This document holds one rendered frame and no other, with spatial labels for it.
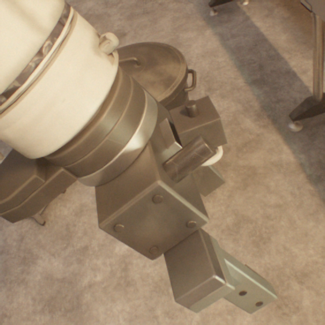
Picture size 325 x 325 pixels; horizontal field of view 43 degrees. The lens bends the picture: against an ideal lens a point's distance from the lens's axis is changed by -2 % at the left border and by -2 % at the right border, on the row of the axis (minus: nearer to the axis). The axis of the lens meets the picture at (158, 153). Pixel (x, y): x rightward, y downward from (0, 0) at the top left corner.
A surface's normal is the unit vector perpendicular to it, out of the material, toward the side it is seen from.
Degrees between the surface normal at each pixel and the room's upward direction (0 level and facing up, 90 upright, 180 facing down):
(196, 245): 25
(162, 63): 13
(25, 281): 0
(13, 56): 75
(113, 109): 70
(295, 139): 0
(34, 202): 84
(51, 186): 84
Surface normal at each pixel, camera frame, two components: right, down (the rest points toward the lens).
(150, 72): -0.12, -0.61
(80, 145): 0.13, 0.64
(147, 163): -0.63, -0.54
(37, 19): 0.70, -0.11
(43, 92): 0.37, 0.44
